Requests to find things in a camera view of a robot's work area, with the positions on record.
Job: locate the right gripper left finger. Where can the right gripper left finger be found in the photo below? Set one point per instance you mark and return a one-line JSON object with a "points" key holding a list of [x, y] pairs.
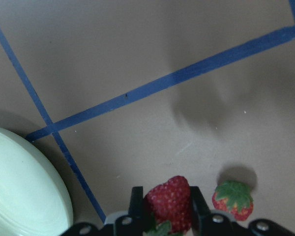
{"points": [[136, 208]]}

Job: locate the red strawberry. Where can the red strawberry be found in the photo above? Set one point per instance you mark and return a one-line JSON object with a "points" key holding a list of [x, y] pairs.
{"points": [[235, 198], [168, 208]]}

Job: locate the pale green plate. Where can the pale green plate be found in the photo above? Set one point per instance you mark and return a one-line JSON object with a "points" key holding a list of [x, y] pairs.
{"points": [[34, 200]]}

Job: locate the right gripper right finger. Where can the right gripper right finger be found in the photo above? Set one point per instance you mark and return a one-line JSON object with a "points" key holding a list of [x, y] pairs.
{"points": [[200, 212]]}

